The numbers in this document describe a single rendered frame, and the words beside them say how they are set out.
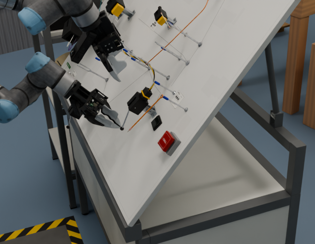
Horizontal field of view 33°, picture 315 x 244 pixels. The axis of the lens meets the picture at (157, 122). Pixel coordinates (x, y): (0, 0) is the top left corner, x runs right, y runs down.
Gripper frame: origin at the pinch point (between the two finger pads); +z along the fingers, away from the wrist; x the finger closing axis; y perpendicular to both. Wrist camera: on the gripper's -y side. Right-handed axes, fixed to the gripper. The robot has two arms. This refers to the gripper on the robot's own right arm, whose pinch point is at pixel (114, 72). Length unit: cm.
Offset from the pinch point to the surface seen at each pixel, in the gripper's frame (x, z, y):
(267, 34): -14.6, 1.9, 45.4
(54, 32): 95, 28, -32
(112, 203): -19.6, 32.5, -20.7
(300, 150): -21, 47, 42
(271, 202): -26, 60, 26
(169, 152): -22.7, 19.3, 5.1
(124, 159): -6.9, 28.9, -12.3
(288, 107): 142, 195, 68
